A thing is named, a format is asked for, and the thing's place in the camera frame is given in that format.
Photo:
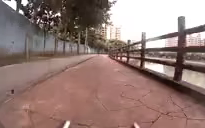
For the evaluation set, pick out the dark wooden rail fence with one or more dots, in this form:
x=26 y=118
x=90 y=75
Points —
x=180 y=50

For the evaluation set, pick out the river water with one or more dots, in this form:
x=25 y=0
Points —
x=193 y=76

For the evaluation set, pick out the row of trees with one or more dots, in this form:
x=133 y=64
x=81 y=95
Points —
x=73 y=16

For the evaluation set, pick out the robot's own part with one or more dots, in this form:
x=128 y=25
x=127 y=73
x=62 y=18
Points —
x=66 y=124
x=135 y=125

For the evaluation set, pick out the grey concrete strip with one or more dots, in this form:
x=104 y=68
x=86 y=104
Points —
x=20 y=75

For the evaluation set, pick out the pole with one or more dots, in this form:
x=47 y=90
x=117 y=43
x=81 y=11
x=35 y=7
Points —
x=85 y=40

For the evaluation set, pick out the red stone paved path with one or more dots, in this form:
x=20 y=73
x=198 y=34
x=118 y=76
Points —
x=100 y=86

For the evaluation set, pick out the buildings across river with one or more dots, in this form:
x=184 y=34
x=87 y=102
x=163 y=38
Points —
x=193 y=40

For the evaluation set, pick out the pale high-rise buildings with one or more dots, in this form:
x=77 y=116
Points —
x=111 y=31

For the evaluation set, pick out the grey concrete wall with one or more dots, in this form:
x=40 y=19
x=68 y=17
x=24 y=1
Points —
x=10 y=36

